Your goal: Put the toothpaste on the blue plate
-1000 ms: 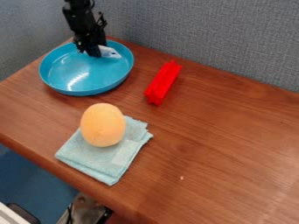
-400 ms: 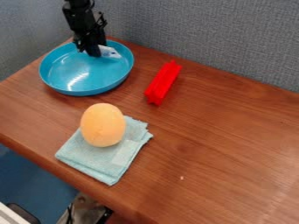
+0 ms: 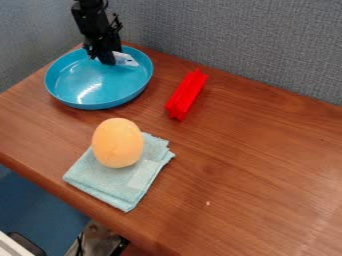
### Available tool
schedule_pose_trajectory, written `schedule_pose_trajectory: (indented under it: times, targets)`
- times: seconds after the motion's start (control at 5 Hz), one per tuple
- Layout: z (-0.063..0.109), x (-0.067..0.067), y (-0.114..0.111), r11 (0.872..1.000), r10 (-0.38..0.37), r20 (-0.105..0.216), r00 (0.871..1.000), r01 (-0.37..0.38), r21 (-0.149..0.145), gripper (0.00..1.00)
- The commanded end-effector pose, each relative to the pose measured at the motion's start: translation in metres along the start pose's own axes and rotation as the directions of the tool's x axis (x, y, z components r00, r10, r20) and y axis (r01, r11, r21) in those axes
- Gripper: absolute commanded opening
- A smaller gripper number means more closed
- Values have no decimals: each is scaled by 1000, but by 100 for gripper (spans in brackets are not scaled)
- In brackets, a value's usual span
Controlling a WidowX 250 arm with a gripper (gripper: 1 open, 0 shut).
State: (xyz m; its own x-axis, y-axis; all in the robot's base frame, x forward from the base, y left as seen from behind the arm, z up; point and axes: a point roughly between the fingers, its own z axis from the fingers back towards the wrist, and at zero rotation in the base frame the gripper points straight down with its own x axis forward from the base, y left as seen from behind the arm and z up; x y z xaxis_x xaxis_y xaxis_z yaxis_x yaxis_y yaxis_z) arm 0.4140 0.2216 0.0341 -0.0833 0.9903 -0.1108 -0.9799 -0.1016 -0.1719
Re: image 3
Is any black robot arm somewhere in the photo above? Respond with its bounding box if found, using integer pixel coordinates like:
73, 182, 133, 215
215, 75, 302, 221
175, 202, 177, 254
71, 0, 123, 66

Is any orange egg-shaped ball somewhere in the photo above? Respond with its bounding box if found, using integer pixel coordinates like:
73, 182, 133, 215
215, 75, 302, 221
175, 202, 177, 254
91, 118, 145, 168

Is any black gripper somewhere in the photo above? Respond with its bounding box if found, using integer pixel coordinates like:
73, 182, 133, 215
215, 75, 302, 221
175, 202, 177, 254
71, 7, 123, 65

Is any blue plate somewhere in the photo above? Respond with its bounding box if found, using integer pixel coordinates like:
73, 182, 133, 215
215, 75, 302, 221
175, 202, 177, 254
44, 46, 154, 110

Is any red plastic block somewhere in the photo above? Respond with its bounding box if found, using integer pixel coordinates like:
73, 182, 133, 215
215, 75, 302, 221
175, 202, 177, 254
165, 69, 209, 120

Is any white toothpaste tube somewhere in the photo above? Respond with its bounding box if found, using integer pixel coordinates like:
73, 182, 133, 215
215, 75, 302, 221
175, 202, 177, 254
113, 51, 139, 67

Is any metal table leg bracket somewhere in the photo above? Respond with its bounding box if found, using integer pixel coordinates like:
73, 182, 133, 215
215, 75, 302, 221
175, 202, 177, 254
65, 220, 130, 256

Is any light blue folded cloth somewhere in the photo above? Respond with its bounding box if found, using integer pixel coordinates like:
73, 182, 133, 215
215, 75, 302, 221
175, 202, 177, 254
63, 133, 175, 212

